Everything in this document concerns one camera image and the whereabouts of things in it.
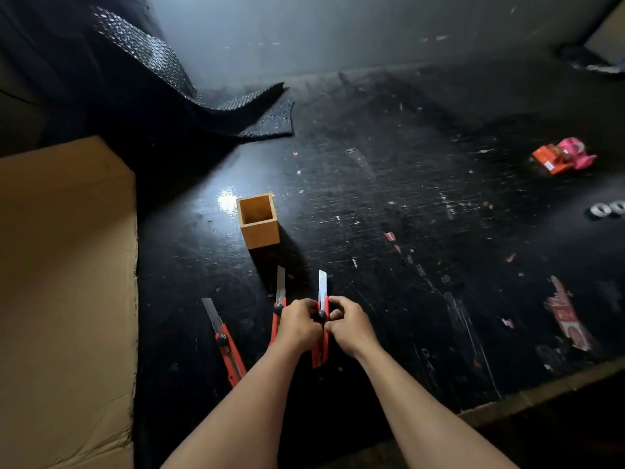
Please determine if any person's right hand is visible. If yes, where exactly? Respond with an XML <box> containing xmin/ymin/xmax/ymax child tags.
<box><xmin>324</xmin><ymin>296</ymin><xmax>382</xmax><ymax>361</ymax></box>

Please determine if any person's left hand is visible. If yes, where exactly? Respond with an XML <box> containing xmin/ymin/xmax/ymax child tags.
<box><xmin>276</xmin><ymin>298</ymin><xmax>324</xmax><ymax>355</ymax></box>

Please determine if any red utility knife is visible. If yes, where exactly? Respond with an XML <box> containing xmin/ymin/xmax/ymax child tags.
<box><xmin>269</xmin><ymin>265</ymin><xmax>287</xmax><ymax>347</ymax></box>
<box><xmin>312</xmin><ymin>270</ymin><xmax>331</xmax><ymax>370</ymax></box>
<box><xmin>201</xmin><ymin>298</ymin><xmax>248</xmax><ymax>388</ymax></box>

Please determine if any person's left forearm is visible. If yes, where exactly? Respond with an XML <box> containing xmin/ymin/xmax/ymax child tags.
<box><xmin>160</xmin><ymin>337</ymin><xmax>314</xmax><ymax>469</ymax></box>

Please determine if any person's right forearm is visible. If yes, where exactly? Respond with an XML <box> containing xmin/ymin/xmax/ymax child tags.
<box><xmin>353</xmin><ymin>338</ymin><xmax>519</xmax><ymax>469</ymax></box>

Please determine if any square wooden pen holder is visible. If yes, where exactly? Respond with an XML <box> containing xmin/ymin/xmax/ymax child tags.
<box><xmin>236</xmin><ymin>192</ymin><xmax>281</xmax><ymax>250</ymax></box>

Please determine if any torn red white sticker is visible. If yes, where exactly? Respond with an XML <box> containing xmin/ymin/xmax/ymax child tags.
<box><xmin>544</xmin><ymin>276</ymin><xmax>592</xmax><ymax>352</ymax></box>

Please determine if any brown cardboard sheet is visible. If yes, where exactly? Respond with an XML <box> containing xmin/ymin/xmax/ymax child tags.
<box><xmin>0</xmin><ymin>136</ymin><xmax>139</xmax><ymax>469</ymax></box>

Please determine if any orange tape dispenser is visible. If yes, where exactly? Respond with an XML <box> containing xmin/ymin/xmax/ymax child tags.
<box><xmin>531</xmin><ymin>144</ymin><xmax>576</xmax><ymax>175</ymax></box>

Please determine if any black bubble wrap sheet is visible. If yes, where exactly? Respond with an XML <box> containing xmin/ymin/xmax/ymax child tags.
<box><xmin>90</xmin><ymin>6</ymin><xmax>296</xmax><ymax>140</ymax></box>

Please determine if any pink tape dispenser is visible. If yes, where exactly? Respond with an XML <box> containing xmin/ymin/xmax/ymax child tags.
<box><xmin>557</xmin><ymin>137</ymin><xmax>598</xmax><ymax>170</ymax></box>

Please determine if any beige cardboard box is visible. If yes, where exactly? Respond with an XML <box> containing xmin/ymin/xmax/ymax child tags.
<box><xmin>584</xmin><ymin>0</ymin><xmax>625</xmax><ymax>67</ymax></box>

